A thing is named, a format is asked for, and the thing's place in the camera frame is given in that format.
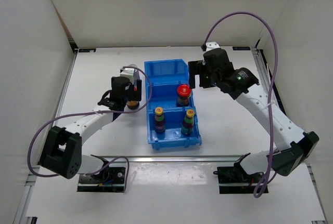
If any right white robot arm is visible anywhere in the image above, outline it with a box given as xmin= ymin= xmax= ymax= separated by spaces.
xmin=188 ymin=48 xmax=319 ymax=182

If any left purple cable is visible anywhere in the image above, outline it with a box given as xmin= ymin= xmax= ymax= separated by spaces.
xmin=28 ymin=67 xmax=153 ymax=178

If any blue three-compartment plastic bin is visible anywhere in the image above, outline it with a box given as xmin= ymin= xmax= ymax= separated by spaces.
xmin=144 ymin=59 xmax=202 ymax=150

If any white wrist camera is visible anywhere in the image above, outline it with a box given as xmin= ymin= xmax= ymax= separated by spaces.
xmin=201 ymin=42 xmax=220 ymax=52
xmin=120 ymin=68 xmax=131 ymax=82

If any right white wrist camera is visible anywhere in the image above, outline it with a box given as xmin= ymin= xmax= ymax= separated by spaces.
xmin=201 ymin=42 xmax=220 ymax=52

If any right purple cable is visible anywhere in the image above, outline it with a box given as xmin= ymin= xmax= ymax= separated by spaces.
xmin=204 ymin=11 xmax=278 ymax=199

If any aluminium frame rail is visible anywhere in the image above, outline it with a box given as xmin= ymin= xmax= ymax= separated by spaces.
xmin=46 ymin=155 xmax=297 ymax=163

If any red-lidded sauce jar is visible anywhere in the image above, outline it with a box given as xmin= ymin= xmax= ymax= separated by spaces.
xmin=126 ymin=101 xmax=139 ymax=110
xmin=176 ymin=84 xmax=191 ymax=107

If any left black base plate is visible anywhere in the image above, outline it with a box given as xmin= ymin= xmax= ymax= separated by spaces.
xmin=76 ymin=156 xmax=130 ymax=193

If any green-labelled sauce bottle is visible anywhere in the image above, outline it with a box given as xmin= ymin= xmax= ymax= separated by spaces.
xmin=181 ymin=109 xmax=195 ymax=135

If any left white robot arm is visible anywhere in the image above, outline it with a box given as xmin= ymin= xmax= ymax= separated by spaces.
xmin=39 ymin=76 xmax=142 ymax=182

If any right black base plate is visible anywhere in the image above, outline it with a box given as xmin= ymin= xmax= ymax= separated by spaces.
xmin=213 ymin=166 xmax=264 ymax=194

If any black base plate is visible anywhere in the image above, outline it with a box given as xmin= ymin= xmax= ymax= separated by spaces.
xmin=213 ymin=166 xmax=264 ymax=194
xmin=76 ymin=156 xmax=130 ymax=193

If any yellow-capped sauce bottle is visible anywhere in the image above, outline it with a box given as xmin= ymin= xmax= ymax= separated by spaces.
xmin=155 ymin=107 xmax=165 ymax=133

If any purple cable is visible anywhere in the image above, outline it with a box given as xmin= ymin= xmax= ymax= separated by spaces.
xmin=204 ymin=11 xmax=278 ymax=199
xmin=28 ymin=67 xmax=153 ymax=178

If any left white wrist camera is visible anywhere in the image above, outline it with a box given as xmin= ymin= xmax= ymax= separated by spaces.
xmin=120 ymin=68 xmax=131 ymax=82

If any left silver-capped white shaker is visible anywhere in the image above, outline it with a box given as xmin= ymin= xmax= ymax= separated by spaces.
xmin=128 ymin=64 xmax=141 ymax=89

